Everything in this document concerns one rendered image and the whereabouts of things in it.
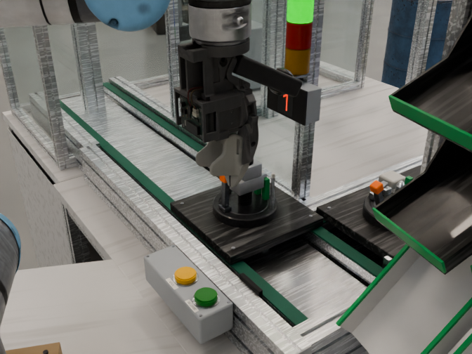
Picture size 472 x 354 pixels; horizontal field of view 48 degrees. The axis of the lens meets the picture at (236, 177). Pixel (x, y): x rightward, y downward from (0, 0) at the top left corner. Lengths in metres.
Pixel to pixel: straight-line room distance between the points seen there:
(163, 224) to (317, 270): 0.33
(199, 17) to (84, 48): 1.18
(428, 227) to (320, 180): 0.82
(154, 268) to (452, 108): 0.61
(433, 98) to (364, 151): 1.04
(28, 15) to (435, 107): 0.45
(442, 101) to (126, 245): 0.82
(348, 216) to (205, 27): 0.64
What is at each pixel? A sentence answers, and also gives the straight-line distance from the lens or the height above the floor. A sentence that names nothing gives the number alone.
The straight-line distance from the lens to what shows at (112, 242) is 1.29.
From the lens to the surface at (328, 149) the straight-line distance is 1.70.
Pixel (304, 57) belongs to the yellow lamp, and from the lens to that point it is 1.07.
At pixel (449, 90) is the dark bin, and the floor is 1.38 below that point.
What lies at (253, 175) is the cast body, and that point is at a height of 1.06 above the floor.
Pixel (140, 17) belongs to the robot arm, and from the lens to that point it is 0.48.
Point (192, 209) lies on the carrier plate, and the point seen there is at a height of 0.97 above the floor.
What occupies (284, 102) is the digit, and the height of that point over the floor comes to 1.20.
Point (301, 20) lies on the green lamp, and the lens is 1.05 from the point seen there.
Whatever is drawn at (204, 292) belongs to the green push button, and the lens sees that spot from 0.95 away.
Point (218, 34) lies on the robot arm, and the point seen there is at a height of 1.44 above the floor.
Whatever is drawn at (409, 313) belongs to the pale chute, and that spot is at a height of 1.05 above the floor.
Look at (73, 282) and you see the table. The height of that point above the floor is 0.86.
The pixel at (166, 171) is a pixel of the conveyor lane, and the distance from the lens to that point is 1.44.
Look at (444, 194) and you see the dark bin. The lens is 0.77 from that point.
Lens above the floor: 1.59
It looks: 29 degrees down
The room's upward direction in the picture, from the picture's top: straight up
